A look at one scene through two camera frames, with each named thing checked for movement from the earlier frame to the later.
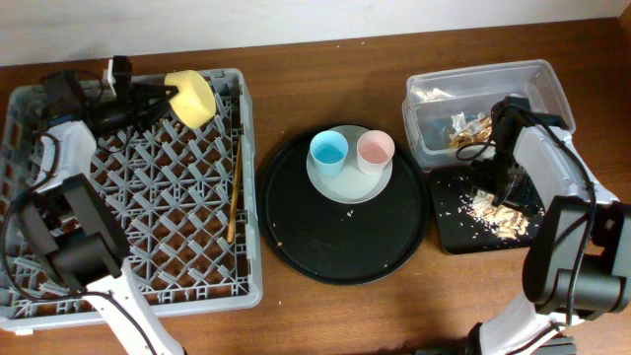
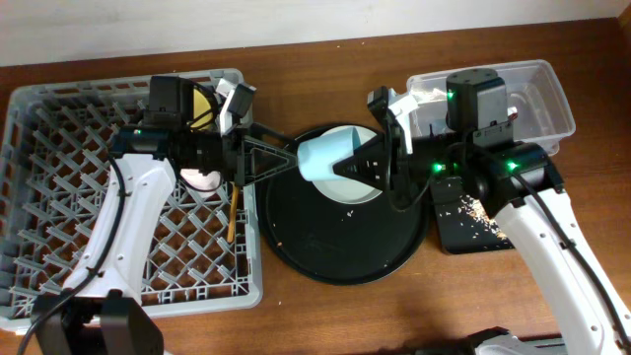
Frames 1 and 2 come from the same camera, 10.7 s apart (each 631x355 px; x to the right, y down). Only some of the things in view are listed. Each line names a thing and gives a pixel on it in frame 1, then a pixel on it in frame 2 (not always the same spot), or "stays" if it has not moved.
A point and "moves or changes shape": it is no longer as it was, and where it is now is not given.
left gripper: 133,103 → 238,159
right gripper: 516,195 → 394,165
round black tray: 335,243 stays
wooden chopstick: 234,204 stays
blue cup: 328,150 moves or changes shape
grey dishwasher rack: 184,201 stays
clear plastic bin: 448,113 stays
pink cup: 375,148 moves or changes shape
